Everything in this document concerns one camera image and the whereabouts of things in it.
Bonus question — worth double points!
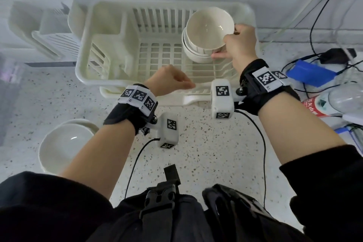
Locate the person's right hand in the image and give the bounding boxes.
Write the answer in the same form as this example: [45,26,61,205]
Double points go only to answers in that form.
[211,24,259,74]

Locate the person's left hand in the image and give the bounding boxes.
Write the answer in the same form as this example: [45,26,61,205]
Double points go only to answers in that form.
[143,64,196,97]

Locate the white ceramic bowl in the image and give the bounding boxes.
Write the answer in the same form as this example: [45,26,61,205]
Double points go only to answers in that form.
[61,118,100,135]
[186,7,235,55]
[181,36,217,64]
[38,123,95,176]
[183,30,219,58]

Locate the person's right forearm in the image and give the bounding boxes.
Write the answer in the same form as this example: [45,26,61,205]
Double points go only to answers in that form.
[258,92,348,166]

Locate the person's left forearm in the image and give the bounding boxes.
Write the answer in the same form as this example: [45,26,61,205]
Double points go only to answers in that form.
[60,120,137,200]

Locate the white plastic drip tray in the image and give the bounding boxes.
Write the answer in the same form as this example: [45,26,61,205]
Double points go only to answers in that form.
[99,80,246,107]

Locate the white plastic dish rack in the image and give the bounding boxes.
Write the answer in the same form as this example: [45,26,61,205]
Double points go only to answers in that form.
[75,0,260,88]

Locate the blue battery pack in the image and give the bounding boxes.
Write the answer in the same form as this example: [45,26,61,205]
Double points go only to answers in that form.
[286,59,337,88]

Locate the pale green tube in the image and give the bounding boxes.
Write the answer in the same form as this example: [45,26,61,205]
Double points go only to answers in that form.
[265,0,347,45]

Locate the black power adapter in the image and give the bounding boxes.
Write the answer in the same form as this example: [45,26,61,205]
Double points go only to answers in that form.
[319,48,357,65]

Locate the clear bottle with red label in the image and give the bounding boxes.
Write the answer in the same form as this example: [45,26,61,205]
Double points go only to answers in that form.
[301,81,363,118]

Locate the black pouch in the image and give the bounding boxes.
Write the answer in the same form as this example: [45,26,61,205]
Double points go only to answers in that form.
[202,184,287,242]

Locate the white plastic cutlery holder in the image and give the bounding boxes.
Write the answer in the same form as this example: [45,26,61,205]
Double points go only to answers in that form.
[8,0,87,62]

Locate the grey translucent container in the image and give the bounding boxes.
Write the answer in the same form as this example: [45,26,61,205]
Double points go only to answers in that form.
[0,53,26,146]

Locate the black long-sleeved top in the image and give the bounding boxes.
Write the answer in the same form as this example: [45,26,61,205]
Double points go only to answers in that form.
[0,144,363,242]

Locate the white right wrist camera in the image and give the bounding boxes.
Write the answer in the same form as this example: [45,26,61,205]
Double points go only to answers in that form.
[210,79,235,120]

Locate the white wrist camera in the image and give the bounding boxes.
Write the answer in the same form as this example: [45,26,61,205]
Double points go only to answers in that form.
[210,79,235,120]
[154,113,180,149]

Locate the black right wrist strap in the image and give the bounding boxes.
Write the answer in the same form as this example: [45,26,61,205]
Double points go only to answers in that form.
[235,59,301,116]

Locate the black wrist strap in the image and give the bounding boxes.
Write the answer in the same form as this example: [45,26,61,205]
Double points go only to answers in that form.
[103,84,158,136]
[235,59,301,116]

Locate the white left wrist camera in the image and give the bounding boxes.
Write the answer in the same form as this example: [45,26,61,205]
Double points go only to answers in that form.
[154,113,180,149]

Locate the black left wrist strap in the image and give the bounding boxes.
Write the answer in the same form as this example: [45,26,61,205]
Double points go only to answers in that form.
[103,84,158,136]

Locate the black left camera cable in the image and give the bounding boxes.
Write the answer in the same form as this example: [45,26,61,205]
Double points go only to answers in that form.
[124,138,161,200]

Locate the black camera cable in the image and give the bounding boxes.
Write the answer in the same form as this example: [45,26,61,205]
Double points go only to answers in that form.
[234,109,267,209]
[124,138,161,200]

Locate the thin black cable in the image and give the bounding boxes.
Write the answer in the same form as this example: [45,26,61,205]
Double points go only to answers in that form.
[309,0,339,56]

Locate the black right camera cable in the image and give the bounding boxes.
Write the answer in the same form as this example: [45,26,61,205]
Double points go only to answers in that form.
[234,109,267,209]

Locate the black chest strap buckle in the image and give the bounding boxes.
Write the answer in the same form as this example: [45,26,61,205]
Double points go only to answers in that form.
[138,164,182,242]

